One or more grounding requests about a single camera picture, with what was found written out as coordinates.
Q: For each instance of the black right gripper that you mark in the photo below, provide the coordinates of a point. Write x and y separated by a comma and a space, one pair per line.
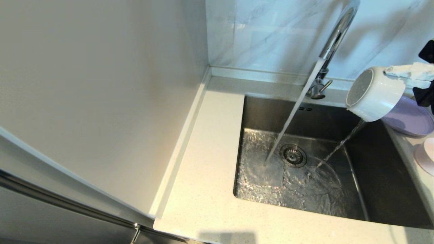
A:
426, 96

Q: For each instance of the purple plastic plate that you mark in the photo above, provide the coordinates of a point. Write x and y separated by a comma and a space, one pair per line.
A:
412, 120

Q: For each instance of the pink plastic cup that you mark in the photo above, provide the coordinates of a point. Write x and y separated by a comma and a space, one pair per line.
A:
426, 157

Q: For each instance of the chrome gooseneck kitchen faucet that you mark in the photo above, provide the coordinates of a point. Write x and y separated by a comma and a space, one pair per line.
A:
337, 34

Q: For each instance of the stainless steel sink basin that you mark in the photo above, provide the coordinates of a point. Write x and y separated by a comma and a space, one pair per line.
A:
322, 196

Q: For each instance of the water poured from cup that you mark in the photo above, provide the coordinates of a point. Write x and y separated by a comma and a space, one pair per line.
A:
339, 145

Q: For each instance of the running water stream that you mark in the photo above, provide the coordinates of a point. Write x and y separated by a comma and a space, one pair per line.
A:
291, 115

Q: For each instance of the round metal drain strainer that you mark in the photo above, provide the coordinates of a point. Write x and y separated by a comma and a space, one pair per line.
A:
293, 156

